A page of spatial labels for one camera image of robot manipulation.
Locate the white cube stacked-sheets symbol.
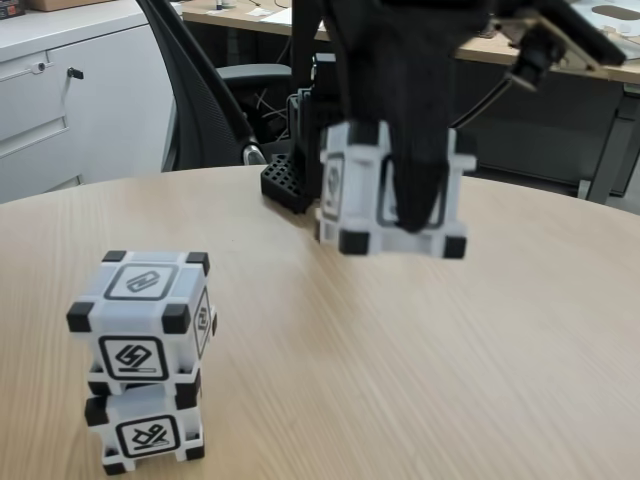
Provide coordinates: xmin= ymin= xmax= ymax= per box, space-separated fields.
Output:
xmin=314 ymin=118 xmax=479 ymax=261

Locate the white cube paperclip symbol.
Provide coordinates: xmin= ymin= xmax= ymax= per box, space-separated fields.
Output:
xmin=67 ymin=251 xmax=219 ymax=396

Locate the white paper sheet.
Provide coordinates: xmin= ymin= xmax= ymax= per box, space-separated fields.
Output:
xmin=248 ymin=5 xmax=294 ymax=24

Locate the wooden office desk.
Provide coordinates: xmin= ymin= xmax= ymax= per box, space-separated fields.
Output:
xmin=182 ymin=0 xmax=640 ymax=206

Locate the white laptop stand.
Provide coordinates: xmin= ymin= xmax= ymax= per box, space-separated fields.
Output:
xmin=569 ymin=0 xmax=640 ymax=36

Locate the dark grey office chair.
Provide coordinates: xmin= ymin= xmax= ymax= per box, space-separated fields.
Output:
xmin=135 ymin=0 xmax=296 ymax=174

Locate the brown cardboard box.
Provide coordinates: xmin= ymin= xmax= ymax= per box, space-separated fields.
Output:
xmin=29 ymin=0 xmax=84 ymax=12

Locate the white filing cabinet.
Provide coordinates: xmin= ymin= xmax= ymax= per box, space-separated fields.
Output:
xmin=0 ymin=9 xmax=176 ymax=201

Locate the white cube lamp symbol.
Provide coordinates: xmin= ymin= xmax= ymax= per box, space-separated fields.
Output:
xmin=83 ymin=372 xmax=206 ymax=477

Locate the black camera cable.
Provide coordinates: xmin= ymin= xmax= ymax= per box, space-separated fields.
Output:
xmin=452 ymin=74 xmax=516 ymax=132

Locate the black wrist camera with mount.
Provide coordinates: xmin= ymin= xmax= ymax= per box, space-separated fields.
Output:
xmin=492 ymin=0 xmax=627 ymax=94

